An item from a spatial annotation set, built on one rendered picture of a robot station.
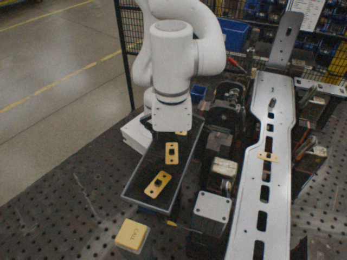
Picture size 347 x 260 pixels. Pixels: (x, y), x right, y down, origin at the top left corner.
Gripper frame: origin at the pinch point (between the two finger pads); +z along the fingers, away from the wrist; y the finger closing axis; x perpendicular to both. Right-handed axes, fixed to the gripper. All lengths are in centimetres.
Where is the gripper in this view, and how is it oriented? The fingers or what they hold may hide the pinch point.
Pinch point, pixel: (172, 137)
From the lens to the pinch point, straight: 64.9
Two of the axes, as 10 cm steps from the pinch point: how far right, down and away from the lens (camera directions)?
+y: 10.0, 0.0, 0.0
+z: 0.0, 7.0, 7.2
